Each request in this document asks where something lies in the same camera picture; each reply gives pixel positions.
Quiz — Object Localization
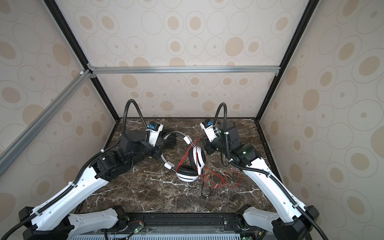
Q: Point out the white black headphones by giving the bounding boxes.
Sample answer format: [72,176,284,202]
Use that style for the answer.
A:
[162,131,206,183]

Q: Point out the red headphone cable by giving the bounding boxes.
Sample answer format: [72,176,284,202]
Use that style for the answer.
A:
[174,136,242,199]

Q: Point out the black blue headphones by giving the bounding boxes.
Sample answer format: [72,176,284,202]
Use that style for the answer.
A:
[163,134,177,149]

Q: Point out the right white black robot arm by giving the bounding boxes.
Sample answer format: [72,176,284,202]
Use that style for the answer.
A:
[201,103,328,240]

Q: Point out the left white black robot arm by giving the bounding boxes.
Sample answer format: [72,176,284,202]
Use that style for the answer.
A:
[2,99,163,240]

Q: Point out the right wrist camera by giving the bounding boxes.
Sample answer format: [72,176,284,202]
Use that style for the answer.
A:
[200,119,218,143]

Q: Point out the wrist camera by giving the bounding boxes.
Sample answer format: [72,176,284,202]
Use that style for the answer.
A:
[148,121,164,147]
[200,119,218,143]

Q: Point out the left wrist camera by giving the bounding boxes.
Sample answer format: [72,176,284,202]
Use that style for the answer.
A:
[148,121,164,147]

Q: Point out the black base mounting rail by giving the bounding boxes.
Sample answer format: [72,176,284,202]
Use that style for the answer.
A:
[53,212,313,240]

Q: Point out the horizontal aluminium rail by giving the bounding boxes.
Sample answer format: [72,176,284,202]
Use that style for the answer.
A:
[91,66,280,74]

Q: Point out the diagonal aluminium rail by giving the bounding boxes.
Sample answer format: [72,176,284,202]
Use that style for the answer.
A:
[1,70,91,175]

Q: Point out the right black corner post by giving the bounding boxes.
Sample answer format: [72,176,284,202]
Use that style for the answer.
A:
[255,0,320,123]

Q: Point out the black corner post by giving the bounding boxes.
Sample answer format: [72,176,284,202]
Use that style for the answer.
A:
[44,0,120,122]
[255,0,320,123]

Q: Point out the left black corner post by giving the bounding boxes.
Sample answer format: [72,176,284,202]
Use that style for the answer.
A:
[44,0,120,122]

